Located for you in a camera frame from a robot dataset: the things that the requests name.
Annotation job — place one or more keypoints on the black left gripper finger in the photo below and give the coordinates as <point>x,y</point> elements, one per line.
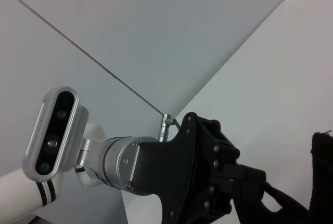
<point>244,195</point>
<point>226,153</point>

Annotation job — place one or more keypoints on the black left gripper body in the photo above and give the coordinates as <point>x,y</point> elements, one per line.
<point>177,177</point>

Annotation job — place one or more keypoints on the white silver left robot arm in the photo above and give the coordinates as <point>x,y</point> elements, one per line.
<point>15,190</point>

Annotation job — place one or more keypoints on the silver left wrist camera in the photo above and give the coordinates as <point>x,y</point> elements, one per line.
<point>52,135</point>

